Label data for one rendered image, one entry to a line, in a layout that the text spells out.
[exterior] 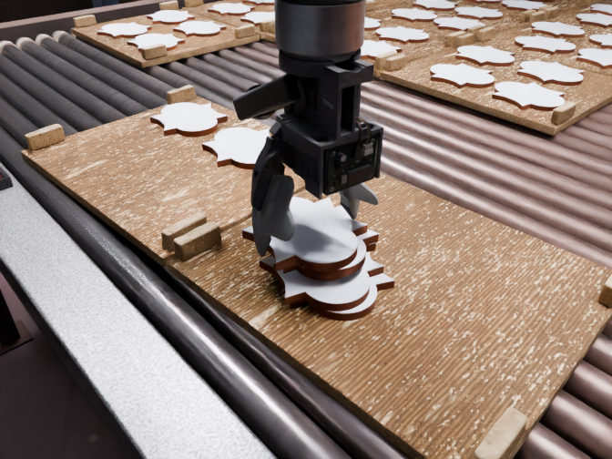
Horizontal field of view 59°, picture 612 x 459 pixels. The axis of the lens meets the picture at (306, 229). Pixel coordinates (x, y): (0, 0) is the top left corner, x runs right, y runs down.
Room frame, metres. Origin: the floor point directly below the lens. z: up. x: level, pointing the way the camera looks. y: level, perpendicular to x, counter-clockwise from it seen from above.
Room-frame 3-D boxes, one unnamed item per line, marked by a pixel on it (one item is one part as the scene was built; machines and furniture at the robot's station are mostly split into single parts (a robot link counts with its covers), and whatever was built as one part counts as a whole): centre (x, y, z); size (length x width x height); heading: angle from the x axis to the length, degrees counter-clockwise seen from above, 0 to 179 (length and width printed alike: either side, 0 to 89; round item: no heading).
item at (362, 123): (0.46, -0.02, 1.13); 0.09 x 0.08 x 0.12; 35
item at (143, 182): (0.77, 0.20, 0.93); 0.41 x 0.35 x 0.02; 46
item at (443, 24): (1.70, -0.42, 0.94); 0.41 x 0.35 x 0.04; 42
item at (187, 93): (1.00, 0.24, 0.95); 0.06 x 0.02 x 0.03; 136
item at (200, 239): (0.52, 0.13, 0.95); 0.06 x 0.02 x 0.03; 136
